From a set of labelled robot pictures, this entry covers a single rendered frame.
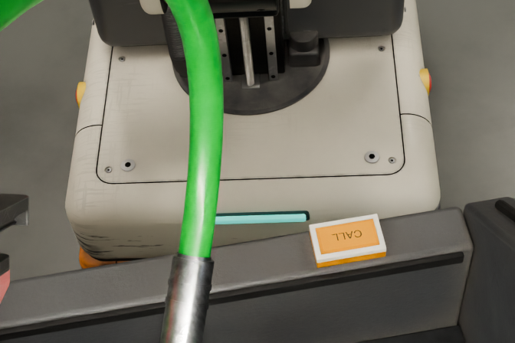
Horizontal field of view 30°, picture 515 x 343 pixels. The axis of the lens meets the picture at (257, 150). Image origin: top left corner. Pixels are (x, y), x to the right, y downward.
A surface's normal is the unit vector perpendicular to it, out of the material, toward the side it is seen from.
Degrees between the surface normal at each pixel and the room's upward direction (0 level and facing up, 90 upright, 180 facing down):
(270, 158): 0
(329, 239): 0
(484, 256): 90
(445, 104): 0
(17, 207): 90
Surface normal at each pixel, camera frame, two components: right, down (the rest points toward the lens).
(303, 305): 0.15, 0.79
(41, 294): -0.07, -0.60
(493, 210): -0.15, -0.97
